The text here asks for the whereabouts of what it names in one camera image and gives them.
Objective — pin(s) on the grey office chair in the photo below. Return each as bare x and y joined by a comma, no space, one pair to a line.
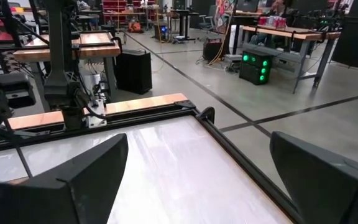
208,18

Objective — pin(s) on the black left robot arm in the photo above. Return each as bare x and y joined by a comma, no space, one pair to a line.
61,62

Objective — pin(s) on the red can pack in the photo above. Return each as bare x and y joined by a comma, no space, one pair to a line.
272,21

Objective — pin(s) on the wooden top work table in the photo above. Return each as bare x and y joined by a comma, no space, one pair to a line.
98,51

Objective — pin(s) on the black computer green lights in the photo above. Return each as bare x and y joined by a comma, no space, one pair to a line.
255,67

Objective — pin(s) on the wooden top grey workbench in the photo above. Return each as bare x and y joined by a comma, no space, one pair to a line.
291,32

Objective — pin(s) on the black amplifier box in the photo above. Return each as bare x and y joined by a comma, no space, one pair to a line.
213,49

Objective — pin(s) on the black floor box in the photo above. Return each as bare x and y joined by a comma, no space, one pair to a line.
134,71

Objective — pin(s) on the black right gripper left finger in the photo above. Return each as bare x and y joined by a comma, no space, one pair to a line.
57,202

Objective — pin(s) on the floral printed cloth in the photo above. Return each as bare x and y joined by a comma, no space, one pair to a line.
224,14

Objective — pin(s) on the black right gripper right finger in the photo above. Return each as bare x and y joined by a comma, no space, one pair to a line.
328,193

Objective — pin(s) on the black frame bracket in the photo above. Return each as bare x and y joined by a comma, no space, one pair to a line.
208,114

